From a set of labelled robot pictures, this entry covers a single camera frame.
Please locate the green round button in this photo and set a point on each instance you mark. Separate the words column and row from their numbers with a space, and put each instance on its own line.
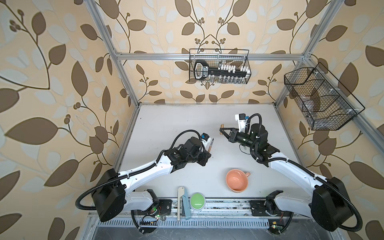
column 197, row 201

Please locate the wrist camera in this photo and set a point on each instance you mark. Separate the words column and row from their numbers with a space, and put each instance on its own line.
column 206, row 140
column 242, row 120

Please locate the peach ceramic mug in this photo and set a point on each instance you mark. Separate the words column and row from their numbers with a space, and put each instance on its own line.
column 237, row 180

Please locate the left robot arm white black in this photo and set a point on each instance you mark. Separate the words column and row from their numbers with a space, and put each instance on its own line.
column 116, row 192

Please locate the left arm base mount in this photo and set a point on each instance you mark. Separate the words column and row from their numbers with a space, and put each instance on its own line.
column 162, row 208

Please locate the beige blue flat tool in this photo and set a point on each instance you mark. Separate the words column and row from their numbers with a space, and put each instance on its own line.
column 183, row 204

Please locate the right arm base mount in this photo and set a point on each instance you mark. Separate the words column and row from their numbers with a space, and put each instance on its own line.
column 264, row 208

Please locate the orange pen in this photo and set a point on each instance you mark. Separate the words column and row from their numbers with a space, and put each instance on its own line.
column 210, row 147

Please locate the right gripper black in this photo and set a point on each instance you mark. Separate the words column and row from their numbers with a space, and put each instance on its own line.
column 233, row 134

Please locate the black white remote tool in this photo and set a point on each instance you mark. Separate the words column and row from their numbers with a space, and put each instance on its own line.
column 202, row 70

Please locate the rear black wire basket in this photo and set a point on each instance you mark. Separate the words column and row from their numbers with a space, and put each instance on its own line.
column 223, row 56

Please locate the right black wire basket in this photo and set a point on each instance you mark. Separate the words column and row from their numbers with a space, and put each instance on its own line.
column 325, row 102

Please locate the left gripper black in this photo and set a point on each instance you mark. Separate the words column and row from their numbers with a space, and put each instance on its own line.
column 206, row 156

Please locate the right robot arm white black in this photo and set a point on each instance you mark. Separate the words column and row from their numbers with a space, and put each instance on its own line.
column 326, row 200

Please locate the black wire basket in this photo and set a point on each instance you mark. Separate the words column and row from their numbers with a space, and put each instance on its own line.
column 223, row 56
column 325, row 102

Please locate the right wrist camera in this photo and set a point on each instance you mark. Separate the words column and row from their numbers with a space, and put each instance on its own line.
column 242, row 120

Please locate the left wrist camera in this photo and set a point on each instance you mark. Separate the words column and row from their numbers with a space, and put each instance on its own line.
column 206, row 140

